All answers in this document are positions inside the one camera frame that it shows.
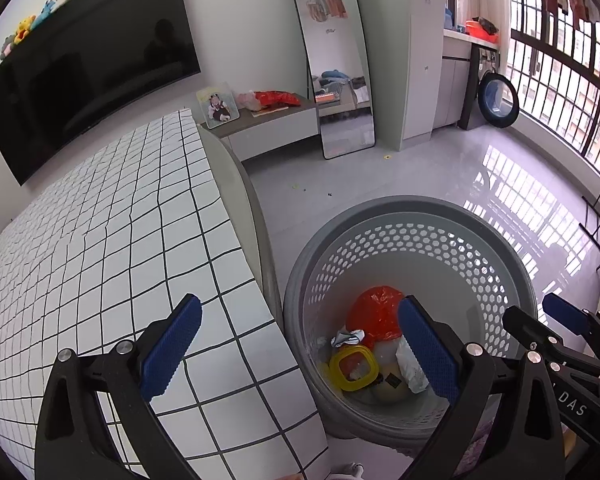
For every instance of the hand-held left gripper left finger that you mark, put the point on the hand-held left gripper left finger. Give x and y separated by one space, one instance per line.
172 345

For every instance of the tall white wardrobe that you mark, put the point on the tall white wardrobe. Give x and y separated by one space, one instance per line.
425 60

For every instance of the white wet wipes packet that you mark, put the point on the white wet wipes packet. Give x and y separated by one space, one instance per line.
410 365

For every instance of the black window grille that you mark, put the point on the black window grille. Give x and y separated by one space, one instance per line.
555 70

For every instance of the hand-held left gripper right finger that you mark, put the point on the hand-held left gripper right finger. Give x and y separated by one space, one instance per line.
427 350

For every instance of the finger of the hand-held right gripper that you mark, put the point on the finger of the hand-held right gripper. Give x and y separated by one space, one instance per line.
562 307
525 327

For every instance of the standing floor mirror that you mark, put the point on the standing floor mirror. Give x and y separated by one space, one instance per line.
340 85

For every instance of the grey nightstand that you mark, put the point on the grey nightstand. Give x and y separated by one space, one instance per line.
270 132

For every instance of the red basin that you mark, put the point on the red basin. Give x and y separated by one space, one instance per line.
482 30

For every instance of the white paper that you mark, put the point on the white paper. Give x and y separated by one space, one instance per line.
342 337

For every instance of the washing machine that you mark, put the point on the washing machine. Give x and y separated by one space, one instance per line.
495 100

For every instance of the grey counter cabinet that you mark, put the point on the grey counter cabinet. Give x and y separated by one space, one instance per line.
450 90

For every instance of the yellow plastic lid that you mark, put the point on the yellow plastic lid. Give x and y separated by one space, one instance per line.
337 375

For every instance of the purple fluffy rug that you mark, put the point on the purple fluffy rug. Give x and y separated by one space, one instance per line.
480 440

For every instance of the small red bag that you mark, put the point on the small red bag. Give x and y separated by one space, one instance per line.
277 98

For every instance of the red plastic bag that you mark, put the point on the red plastic bag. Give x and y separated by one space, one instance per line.
375 310

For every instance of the blue container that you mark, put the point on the blue container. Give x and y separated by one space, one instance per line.
449 17

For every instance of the pink translucent bag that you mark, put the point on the pink translucent bag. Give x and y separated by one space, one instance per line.
247 101

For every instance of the photo frame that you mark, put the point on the photo frame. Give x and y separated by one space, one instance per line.
217 107

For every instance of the black metal rack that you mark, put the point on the black metal rack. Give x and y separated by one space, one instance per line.
592 220

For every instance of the black wall television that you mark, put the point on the black wall television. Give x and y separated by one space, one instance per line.
80 75

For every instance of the row of plush toys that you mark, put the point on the row of plush toys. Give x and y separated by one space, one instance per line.
25 27

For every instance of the grey perforated laundry basket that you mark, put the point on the grey perforated laundry basket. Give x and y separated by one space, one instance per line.
430 240

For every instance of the bed with checkered sheet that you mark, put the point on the bed with checkered sheet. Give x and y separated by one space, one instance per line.
105 260

